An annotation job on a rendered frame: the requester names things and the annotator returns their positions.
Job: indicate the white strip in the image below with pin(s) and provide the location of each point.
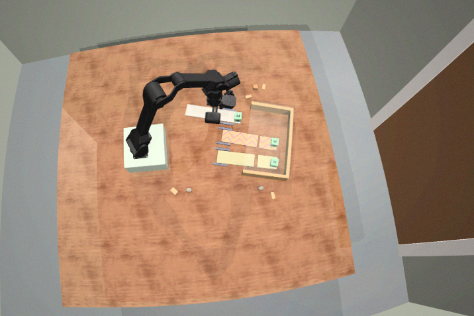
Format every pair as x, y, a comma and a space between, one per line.
198, 111

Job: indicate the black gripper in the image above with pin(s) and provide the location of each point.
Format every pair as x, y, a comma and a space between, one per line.
214, 116

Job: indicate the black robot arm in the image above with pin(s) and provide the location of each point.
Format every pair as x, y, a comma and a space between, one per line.
212, 84

